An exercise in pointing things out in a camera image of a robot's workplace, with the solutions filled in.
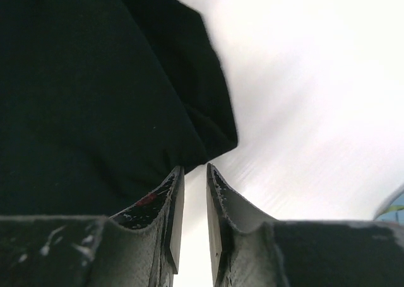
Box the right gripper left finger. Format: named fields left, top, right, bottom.
left=1, top=167, right=184, bottom=287

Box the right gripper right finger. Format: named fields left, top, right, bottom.
left=206, top=165, right=403, bottom=287

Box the black t-shirt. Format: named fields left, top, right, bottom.
left=1, top=0, right=238, bottom=216

